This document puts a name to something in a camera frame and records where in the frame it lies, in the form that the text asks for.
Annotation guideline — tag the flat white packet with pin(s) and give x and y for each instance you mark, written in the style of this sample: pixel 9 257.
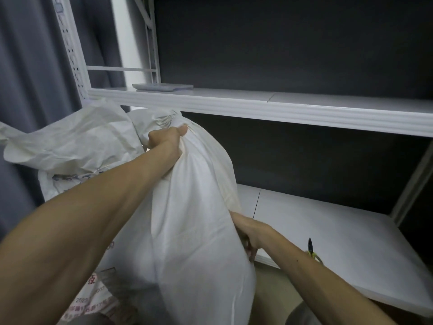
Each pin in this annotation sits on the flat white packet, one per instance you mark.
pixel 162 86

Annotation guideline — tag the person's left hand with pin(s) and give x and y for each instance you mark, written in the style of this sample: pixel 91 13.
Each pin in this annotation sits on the person's left hand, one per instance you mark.
pixel 164 140

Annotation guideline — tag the person's right fingers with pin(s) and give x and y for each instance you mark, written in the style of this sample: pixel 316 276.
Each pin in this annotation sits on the person's right fingers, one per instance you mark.
pixel 249 248

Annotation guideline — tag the person's left thumb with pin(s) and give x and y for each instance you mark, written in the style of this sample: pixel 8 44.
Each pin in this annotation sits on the person's left thumb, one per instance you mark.
pixel 182 129

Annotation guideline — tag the grey curtain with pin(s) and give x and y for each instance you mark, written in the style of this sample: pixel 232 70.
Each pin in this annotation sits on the grey curtain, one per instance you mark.
pixel 30 98

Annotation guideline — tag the person's right forearm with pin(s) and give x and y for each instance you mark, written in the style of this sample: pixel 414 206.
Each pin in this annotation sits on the person's right forearm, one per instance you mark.
pixel 314 284

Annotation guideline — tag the person's right hand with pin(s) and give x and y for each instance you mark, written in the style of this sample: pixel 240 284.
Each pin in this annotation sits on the person's right hand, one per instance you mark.
pixel 254 233

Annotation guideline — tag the large white woven sack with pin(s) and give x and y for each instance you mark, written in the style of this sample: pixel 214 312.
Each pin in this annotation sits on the large white woven sack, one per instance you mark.
pixel 176 213

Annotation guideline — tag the person's left forearm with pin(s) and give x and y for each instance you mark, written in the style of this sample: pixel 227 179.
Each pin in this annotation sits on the person's left forearm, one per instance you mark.
pixel 77 226

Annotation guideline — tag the white metal shelving rack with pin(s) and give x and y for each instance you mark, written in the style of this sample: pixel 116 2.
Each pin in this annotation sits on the white metal shelving rack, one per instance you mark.
pixel 304 108

